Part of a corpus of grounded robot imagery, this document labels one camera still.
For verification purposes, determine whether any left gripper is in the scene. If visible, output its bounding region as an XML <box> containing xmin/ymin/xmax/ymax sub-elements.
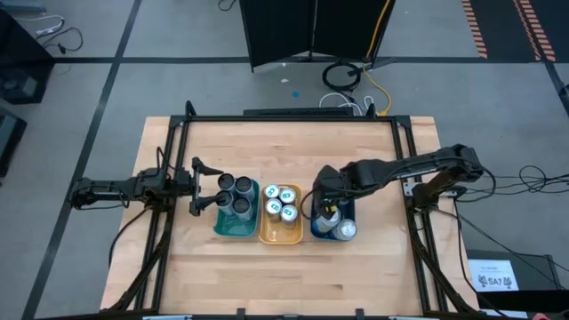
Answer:
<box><xmin>170</xmin><ymin>156</ymin><xmax>225</xmax><ymax>218</ymax></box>

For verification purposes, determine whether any yellow cable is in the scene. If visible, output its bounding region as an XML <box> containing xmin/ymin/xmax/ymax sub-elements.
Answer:
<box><xmin>362</xmin><ymin>0</ymin><xmax>393</xmax><ymax>117</ymax></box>

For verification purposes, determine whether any coiled black cable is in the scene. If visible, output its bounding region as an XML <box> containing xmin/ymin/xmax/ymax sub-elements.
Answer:
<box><xmin>321</xmin><ymin>60</ymin><xmax>364</xmax><ymax>93</ymax></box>

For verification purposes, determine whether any blue-grey plastic bin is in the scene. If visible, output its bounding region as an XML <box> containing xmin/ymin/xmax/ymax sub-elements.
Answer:
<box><xmin>309</xmin><ymin>195</ymin><xmax>358</xmax><ymax>243</ymax></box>

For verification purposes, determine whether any black mat with orange stripes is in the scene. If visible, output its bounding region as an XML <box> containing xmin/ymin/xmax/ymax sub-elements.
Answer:
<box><xmin>461</xmin><ymin>0</ymin><xmax>569</xmax><ymax>63</ymax></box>

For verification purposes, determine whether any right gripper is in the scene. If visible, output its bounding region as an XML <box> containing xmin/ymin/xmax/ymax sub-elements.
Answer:
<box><xmin>312</xmin><ymin>164</ymin><xmax>357</xmax><ymax>220</ymax></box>

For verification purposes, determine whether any green plastic bin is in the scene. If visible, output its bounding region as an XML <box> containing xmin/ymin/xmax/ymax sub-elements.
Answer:
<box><xmin>212</xmin><ymin>177</ymin><xmax>261</xmax><ymax>239</ymax></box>

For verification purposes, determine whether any black cable bundle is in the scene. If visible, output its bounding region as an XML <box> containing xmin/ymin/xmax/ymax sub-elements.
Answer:
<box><xmin>444</xmin><ymin>164</ymin><xmax>569</xmax><ymax>276</ymax></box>

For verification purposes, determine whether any black desk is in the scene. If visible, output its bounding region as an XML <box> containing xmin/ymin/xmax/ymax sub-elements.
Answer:
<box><xmin>0</xmin><ymin>8</ymin><xmax>54</xmax><ymax>106</ymax></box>

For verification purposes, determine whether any white SA7 label sign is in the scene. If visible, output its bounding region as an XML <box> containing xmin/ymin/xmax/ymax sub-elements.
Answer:
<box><xmin>468</xmin><ymin>259</ymin><xmax>520</xmax><ymax>293</ymax></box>

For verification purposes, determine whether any black folding screen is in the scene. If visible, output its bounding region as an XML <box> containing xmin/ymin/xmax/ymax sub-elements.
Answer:
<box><xmin>238</xmin><ymin>0</ymin><xmax>397</xmax><ymax>73</ymax></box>

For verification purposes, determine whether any black metal table frame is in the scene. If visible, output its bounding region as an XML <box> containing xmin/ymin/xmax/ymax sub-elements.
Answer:
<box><xmin>106</xmin><ymin>100</ymin><xmax>481</xmax><ymax>319</ymax></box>

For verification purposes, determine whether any white cable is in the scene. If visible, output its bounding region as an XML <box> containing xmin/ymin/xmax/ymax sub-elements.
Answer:
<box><xmin>15</xmin><ymin>14</ymin><xmax>66</xmax><ymax>37</ymax></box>
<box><xmin>318</xmin><ymin>92</ymin><xmax>374</xmax><ymax>117</ymax></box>

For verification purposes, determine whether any yellow plastic bin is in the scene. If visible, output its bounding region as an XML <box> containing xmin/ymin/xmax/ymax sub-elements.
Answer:
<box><xmin>258</xmin><ymin>182</ymin><xmax>305</xmax><ymax>245</ymax></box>

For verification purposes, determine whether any silver-top Spindrift can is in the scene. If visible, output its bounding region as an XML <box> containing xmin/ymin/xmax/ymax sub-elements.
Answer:
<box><xmin>331</xmin><ymin>218</ymin><xmax>358</xmax><ymax>242</ymax></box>
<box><xmin>314</xmin><ymin>207</ymin><xmax>342</xmax><ymax>235</ymax></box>

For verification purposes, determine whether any black box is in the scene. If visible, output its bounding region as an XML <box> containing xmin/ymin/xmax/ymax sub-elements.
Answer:
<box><xmin>464</xmin><ymin>248</ymin><xmax>569</xmax><ymax>312</ymax></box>

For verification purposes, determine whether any dark grey case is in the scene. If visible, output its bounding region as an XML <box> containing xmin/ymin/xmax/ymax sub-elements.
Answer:
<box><xmin>0</xmin><ymin>108</ymin><xmax>28</xmax><ymax>179</ymax></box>

